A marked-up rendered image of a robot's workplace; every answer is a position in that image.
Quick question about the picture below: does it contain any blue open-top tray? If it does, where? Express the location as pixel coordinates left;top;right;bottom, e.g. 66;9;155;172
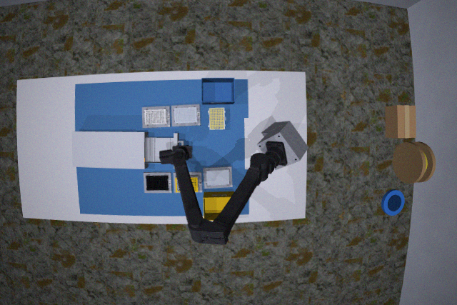
201;78;235;105

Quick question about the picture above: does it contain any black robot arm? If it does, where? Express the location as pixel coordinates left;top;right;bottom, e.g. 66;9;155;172
159;141;288;245

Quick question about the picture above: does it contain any blue flat mat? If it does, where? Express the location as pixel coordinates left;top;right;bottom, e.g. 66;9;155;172
75;79;248;216

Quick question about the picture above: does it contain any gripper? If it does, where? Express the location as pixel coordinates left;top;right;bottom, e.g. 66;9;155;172
172;145;192;159

